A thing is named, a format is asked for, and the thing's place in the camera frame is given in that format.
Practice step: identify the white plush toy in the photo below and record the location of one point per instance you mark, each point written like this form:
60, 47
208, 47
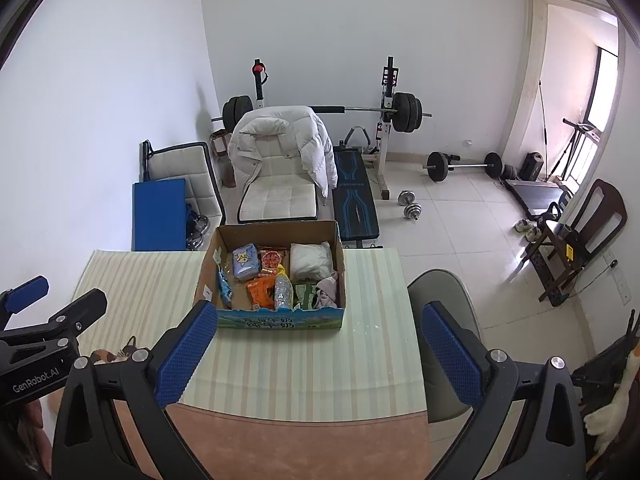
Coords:
606, 422

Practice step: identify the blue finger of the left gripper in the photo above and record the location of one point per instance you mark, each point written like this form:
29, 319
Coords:
19, 298
82, 309

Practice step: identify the white cushioned chair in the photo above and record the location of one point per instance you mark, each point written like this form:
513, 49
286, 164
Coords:
291, 197

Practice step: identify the white puffer jacket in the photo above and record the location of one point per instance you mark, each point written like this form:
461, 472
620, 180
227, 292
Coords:
280, 140

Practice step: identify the white leather side chair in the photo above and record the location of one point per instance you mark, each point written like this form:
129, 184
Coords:
191, 162

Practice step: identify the yellow silver scrubber sponge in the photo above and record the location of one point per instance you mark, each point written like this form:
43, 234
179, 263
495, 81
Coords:
283, 292

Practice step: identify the black treadmill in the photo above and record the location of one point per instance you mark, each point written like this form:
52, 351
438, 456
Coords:
536, 196

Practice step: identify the cardboard box with blue print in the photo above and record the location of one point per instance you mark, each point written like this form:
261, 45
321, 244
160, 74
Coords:
270, 234

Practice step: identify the blue black bench pad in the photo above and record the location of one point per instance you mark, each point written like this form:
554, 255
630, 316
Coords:
353, 202

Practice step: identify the loaded barbell on rack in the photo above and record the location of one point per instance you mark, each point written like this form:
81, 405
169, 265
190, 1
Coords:
405, 115

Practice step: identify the light blue tissue pack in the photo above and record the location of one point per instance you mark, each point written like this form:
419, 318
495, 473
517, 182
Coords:
245, 262

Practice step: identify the person's left hand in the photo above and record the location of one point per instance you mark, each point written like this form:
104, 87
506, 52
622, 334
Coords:
39, 448

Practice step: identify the weight bench rack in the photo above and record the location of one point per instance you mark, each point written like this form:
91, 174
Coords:
375, 153

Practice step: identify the lilac cloth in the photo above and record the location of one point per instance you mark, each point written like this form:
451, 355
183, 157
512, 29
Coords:
326, 295

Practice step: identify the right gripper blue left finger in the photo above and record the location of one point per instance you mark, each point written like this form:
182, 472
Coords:
178, 352

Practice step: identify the floor barbell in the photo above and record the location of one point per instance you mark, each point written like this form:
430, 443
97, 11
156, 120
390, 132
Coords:
439, 165

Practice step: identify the chrome dumbbells under chair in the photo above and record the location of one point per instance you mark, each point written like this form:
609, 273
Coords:
197, 226

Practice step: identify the blue foam mat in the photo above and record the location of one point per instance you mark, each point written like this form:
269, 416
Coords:
159, 216

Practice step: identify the red snack packet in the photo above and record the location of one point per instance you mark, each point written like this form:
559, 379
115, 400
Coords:
272, 260

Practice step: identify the orange snack packet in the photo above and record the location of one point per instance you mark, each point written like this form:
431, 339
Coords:
261, 292

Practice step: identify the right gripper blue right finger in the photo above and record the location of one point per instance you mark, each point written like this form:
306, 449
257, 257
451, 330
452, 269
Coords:
458, 351

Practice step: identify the dark wooden chair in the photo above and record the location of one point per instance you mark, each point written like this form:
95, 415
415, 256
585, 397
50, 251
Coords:
563, 250

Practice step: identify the green snack packet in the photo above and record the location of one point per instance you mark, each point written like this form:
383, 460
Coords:
305, 295

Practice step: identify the blue snack packet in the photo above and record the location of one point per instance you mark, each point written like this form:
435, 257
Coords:
225, 288

